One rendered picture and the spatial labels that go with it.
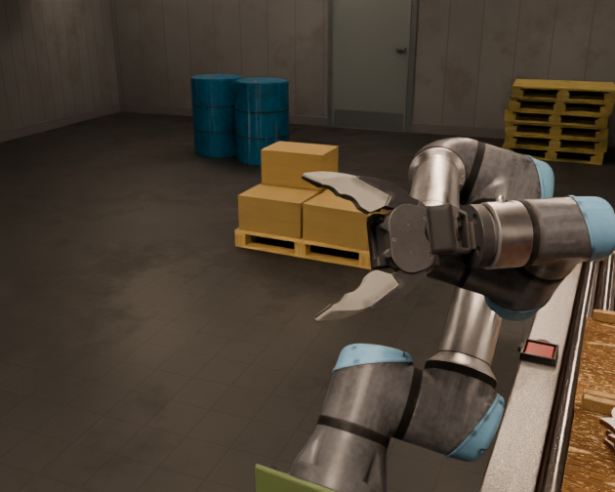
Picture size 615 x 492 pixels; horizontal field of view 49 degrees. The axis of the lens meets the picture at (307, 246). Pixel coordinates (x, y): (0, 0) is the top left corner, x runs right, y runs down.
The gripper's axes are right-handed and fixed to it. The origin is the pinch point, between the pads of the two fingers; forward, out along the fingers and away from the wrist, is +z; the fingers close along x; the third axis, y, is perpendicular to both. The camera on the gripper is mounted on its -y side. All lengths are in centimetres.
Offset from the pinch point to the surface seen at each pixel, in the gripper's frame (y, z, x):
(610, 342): 73, -83, -20
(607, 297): 96, -99, -10
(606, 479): 36, -54, -38
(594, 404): 51, -63, -29
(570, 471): 39, -49, -37
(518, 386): 65, -55, -26
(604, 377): 61, -72, -26
